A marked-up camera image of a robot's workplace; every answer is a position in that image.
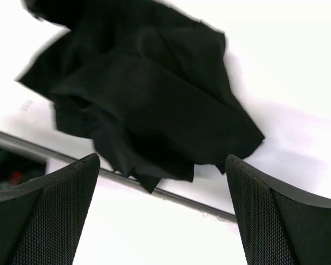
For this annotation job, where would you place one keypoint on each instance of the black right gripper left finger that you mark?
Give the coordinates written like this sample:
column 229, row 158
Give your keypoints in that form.
column 41, row 220

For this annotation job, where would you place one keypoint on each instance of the black skirt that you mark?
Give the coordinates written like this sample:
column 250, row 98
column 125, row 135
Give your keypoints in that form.
column 147, row 84

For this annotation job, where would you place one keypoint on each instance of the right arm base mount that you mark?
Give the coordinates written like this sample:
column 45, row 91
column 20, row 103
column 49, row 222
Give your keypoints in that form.
column 16, row 168

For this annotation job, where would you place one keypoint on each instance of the aluminium table edge rail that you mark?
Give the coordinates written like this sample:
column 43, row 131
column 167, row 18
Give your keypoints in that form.
column 29, row 149

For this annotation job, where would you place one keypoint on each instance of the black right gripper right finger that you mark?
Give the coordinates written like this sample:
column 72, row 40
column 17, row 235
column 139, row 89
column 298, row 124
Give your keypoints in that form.
column 278, row 223

